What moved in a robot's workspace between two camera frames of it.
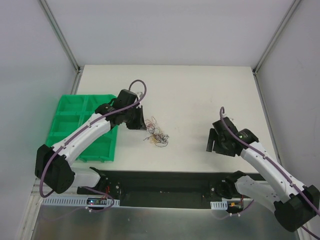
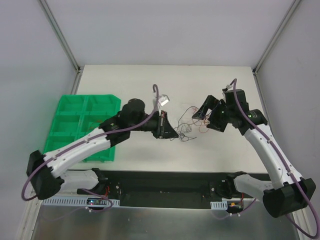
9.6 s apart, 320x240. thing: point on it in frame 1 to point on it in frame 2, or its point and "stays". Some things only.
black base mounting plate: [165, 189] stays
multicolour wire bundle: [157, 137] to [184, 126]
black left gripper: [137, 119] to [160, 125]
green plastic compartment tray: [72, 109] stays
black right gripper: [217, 142] to [216, 117]
